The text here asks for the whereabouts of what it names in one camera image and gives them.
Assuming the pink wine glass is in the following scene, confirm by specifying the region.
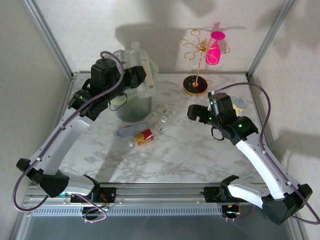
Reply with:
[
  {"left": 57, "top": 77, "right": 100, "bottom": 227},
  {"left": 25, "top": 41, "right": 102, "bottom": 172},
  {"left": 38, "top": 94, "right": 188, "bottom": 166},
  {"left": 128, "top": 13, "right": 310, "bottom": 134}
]
[{"left": 204, "top": 31, "right": 226, "bottom": 66}]

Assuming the clear bottle green white label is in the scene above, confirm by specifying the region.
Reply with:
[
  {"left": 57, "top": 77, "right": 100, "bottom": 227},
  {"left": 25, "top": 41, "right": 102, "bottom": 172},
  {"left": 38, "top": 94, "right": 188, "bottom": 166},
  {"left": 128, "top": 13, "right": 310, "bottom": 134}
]
[
  {"left": 157, "top": 103, "right": 176, "bottom": 133},
  {"left": 146, "top": 109, "right": 161, "bottom": 123}
]

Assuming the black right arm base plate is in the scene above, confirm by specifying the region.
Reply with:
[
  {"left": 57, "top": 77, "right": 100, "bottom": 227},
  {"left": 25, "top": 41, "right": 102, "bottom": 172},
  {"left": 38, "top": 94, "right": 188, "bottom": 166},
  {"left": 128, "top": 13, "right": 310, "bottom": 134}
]
[{"left": 203, "top": 186, "right": 250, "bottom": 203}]

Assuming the gold wire glass rack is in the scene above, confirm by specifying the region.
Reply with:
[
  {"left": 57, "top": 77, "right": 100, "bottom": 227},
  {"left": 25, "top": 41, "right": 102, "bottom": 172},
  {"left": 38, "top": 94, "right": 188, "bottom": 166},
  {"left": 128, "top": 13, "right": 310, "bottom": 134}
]
[{"left": 179, "top": 29, "right": 231, "bottom": 97}]

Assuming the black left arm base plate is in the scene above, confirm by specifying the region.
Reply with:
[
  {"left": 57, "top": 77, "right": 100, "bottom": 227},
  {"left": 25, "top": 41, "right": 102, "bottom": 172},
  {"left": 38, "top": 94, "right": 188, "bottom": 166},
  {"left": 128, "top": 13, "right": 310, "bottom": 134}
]
[{"left": 70, "top": 187, "right": 117, "bottom": 204}]

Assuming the tin can yellow label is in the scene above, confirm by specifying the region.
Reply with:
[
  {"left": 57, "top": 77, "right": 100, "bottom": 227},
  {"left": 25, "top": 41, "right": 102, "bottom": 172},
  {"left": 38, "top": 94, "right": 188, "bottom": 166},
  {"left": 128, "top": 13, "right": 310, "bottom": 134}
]
[{"left": 233, "top": 97, "right": 248, "bottom": 116}]

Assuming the aluminium enclosure frame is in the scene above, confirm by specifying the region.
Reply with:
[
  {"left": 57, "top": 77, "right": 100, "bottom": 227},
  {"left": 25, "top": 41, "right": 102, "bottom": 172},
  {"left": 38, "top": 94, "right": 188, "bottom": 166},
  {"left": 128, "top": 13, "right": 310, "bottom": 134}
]
[{"left": 9, "top": 0, "right": 310, "bottom": 240}]

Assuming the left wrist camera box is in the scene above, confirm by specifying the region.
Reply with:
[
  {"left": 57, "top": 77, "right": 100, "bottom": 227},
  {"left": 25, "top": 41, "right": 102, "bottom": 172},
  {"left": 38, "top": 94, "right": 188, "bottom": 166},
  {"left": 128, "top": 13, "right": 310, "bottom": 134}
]
[{"left": 112, "top": 49, "right": 132, "bottom": 65}]

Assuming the bottle red yellow label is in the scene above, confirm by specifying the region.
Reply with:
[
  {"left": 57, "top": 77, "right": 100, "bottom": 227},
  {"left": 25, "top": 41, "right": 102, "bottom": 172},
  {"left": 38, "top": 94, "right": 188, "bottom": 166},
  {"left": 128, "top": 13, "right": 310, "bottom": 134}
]
[{"left": 127, "top": 129, "right": 156, "bottom": 147}]

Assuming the clear crushed Ganten bottle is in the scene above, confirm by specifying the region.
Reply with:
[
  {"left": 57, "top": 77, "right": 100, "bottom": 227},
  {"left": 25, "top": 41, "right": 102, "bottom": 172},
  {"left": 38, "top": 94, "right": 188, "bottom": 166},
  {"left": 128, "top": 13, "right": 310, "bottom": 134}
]
[{"left": 114, "top": 123, "right": 150, "bottom": 139}]

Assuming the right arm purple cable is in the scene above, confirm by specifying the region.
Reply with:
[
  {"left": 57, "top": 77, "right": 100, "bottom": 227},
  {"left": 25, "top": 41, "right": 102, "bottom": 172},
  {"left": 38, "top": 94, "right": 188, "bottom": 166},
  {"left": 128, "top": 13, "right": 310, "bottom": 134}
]
[{"left": 216, "top": 82, "right": 320, "bottom": 225}]

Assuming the translucent green waste bin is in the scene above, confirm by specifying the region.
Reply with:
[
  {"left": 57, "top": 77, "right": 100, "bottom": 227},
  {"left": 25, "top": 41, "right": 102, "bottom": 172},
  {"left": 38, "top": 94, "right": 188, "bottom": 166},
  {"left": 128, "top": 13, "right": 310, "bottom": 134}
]
[{"left": 109, "top": 49, "right": 154, "bottom": 123}]

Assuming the grey slotted cable duct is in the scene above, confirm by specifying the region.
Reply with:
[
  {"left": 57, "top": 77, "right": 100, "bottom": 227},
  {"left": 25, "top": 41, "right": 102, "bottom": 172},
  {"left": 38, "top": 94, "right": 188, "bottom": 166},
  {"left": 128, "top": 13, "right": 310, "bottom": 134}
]
[{"left": 32, "top": 205, "right": 225, "bottom": 217}]

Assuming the large clear plastic bottle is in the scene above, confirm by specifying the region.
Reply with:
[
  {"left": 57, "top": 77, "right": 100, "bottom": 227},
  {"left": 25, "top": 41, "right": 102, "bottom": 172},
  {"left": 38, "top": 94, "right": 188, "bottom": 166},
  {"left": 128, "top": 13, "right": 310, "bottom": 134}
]
[{"left": 128, "top": 41, "right": 156, "bottom": 100}]

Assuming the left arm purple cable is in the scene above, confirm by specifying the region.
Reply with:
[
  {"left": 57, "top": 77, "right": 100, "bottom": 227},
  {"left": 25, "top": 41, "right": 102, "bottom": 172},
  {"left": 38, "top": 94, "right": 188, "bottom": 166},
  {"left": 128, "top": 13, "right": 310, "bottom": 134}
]
[{"left": 12, "top": 50, "right": 125, "bottom": 224}]

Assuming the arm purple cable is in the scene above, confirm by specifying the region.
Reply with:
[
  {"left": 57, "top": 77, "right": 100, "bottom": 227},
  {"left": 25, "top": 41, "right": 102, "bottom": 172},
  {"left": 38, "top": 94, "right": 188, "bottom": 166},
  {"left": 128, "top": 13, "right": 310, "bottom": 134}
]
[
  {"left": 12, "top": 50, "right": 125, "bottom": 224},
  {"left": 216, "top": 82, "right": 320, "bottom": 225}
]

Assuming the aluminium mounting rail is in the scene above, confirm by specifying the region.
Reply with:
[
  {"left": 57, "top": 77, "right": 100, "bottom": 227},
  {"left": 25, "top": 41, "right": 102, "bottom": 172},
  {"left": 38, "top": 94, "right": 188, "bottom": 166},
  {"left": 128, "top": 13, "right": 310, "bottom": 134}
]
[{"left": 23, "top": 183, "right": 297, "bottom": 207}]

